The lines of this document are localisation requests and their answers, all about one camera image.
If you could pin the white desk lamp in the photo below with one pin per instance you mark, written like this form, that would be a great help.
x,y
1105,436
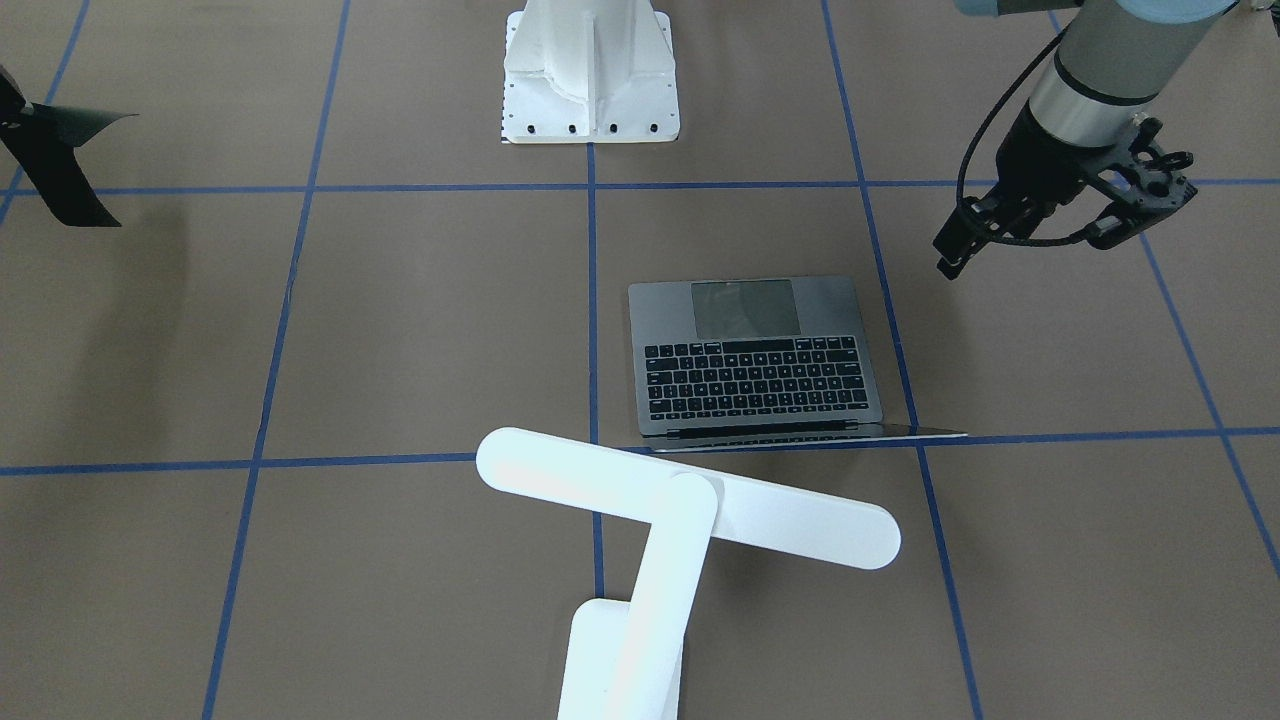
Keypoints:
x,y
624,657

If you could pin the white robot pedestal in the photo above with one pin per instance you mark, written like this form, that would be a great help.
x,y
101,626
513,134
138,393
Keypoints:
x,y
589,72

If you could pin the black mouse pad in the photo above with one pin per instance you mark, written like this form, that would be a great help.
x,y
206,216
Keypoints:
x,y
44,139

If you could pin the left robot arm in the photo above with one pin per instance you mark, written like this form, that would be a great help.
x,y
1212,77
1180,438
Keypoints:
x,y
1103,69

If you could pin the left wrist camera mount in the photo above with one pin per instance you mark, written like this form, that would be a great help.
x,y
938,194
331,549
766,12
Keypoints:
x,y
1143,183

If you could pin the grey laptop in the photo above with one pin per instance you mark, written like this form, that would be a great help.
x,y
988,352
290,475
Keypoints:
x,y
757,363

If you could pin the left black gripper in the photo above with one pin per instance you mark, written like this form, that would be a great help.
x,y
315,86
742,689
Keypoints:
x,y
1037,157

